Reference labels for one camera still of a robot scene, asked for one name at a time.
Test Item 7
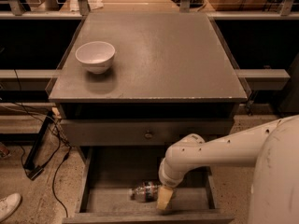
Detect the open middle drawer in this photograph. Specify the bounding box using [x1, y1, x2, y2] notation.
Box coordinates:
[63, 146, 234, 224]

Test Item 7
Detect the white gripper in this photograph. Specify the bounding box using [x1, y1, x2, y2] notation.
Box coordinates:
[157, 158, 185, 210]

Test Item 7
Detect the black metal stand leg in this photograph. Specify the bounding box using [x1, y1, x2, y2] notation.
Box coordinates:
[23, 111, 53, 180]

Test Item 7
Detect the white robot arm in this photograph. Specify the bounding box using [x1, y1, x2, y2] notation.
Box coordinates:
[157, 115, 299, 224]

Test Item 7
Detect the grey wooden cabinet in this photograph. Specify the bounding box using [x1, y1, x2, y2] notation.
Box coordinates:
[46, 12, 252, 224]

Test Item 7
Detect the closed top drawer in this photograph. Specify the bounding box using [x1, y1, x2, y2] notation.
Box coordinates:
[61, 119, 234, 147]

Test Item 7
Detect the round metal drawer knob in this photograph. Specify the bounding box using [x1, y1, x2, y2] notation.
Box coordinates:
[145, 131, 153, 139]

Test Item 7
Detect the black floor cable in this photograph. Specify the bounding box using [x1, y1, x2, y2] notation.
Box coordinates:
[0, 100, 73, 218]

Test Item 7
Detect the white sneaker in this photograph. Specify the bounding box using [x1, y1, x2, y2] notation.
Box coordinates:
[0, 193, 21, 222]

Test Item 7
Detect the clear plastic water bottle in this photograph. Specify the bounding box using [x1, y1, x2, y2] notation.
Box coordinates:
[129, 181, 161, 203]

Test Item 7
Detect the white ceramic bowl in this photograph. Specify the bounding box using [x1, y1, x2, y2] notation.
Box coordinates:
[75, 41, 116, 74]

